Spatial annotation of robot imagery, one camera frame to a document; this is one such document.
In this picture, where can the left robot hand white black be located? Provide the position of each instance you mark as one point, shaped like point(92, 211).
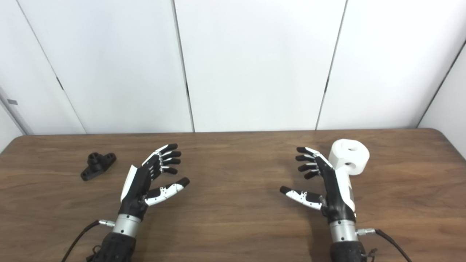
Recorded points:
point(136, 189)

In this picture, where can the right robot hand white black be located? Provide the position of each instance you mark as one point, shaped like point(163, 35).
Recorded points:
point(336, 196)

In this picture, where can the round white plastic piece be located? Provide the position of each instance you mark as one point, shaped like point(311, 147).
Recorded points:
point(355, 158)

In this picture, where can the black flanged holder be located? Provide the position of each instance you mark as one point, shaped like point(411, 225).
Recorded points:
point(97, 164)

